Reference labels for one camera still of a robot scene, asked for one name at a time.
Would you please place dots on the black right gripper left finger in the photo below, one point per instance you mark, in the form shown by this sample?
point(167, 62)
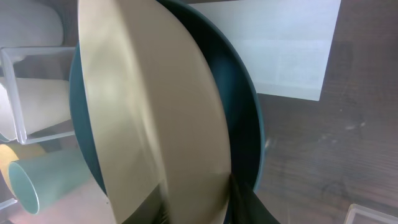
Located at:
point(153, 210)

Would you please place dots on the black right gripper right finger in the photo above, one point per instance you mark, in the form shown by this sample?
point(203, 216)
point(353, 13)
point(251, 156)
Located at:
point(246, 208)

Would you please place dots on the large beige bowl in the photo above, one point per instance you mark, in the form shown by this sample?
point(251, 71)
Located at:
point(155, 111)

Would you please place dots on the dark blue bowl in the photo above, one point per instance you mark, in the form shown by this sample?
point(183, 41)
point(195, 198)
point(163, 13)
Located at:
point(246, 136)

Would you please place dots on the small white bowl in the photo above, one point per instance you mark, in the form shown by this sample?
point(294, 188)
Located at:
point(29, 24)

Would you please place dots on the mint green cup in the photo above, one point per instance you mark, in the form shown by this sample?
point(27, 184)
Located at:
point(40, 181)

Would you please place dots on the cream white cup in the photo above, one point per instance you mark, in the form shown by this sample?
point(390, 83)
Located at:
point(43, 103)

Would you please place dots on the white label in bin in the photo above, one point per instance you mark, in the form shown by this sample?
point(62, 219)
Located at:
point(284, 44)

